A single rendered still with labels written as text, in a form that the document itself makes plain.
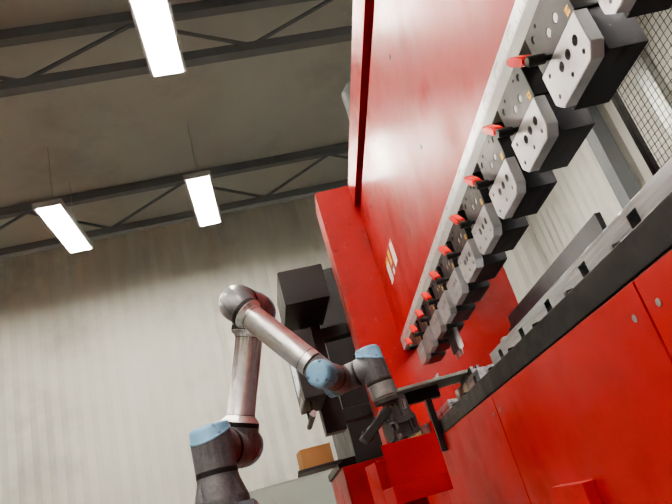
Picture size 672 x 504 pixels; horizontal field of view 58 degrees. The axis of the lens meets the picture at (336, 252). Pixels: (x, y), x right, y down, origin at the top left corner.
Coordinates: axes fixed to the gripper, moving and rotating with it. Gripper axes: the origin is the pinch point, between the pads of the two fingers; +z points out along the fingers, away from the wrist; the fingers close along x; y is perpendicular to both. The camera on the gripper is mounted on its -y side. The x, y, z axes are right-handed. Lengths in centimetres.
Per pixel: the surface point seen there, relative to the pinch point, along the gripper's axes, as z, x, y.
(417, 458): -2.1, -5.0, 2.5
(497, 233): -41, -51, 24
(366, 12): -140, -23, 37
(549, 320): -13, -82, 2
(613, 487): 13, -80, 1
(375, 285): -91, 114, 62
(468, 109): -67, -64, 23
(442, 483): 5.8, -4.9, 6.5
